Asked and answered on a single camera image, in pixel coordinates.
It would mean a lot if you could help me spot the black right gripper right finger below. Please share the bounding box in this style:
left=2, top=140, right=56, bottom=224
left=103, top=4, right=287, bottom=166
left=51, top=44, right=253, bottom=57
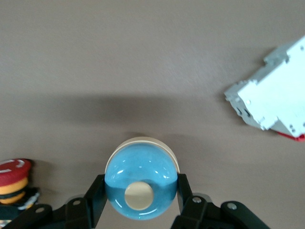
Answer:
left=171, top=173, right=271, bottom=229

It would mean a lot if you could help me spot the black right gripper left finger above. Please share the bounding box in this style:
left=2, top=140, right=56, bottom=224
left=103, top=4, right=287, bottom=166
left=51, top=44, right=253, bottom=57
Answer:
left=0, top=174, right=109, bottom=229

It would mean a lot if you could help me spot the light blue call bell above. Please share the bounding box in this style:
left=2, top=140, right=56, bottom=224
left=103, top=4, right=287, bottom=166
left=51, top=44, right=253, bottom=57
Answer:
left=104, top=136, right=181, bottom=219

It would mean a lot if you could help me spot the red yellow emergency stop button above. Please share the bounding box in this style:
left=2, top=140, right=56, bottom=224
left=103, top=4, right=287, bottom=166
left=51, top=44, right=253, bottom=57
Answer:
left=0, top=157, right=40, bottom=213

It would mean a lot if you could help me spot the white circuit breaker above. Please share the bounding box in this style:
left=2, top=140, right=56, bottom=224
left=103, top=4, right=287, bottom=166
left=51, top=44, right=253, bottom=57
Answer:
left=224, top=35, right=305, bottom=143

